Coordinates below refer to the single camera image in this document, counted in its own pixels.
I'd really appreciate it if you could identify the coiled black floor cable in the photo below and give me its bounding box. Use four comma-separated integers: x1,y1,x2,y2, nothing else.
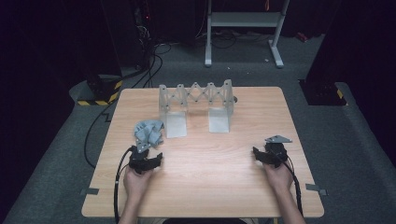
211,31,237,49

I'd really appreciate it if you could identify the black base with yellow stripes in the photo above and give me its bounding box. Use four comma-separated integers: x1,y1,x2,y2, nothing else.
298,78,349,106
77,74,123,106

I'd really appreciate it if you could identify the person's dark clothing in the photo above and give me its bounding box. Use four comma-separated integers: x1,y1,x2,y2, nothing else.
162,217,247,224

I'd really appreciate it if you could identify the dark equipment rack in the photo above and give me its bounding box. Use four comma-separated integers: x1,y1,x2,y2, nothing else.
132,0,157,71

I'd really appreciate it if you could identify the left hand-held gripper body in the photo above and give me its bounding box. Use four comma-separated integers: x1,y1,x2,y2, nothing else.
128,141,157,175

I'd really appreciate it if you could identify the grey expandable metal bookend rack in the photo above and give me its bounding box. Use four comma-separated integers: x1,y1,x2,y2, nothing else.
158,78,235,139

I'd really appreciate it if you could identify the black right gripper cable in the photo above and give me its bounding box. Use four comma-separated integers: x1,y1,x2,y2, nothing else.
281,161,304,217

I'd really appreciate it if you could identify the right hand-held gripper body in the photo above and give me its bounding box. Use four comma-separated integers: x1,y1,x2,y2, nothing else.
264,134,293,169

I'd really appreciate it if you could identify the grey textured cloth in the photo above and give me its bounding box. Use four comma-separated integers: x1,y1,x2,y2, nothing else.
134,119,165,148

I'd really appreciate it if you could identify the person's left hand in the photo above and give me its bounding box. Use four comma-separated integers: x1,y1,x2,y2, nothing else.
123,169,153,200

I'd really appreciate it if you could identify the white metal stand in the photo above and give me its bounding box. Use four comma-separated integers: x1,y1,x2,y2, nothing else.
204,0,290,69

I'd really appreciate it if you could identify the person's right hand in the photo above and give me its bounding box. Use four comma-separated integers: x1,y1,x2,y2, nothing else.
263,163,293,195

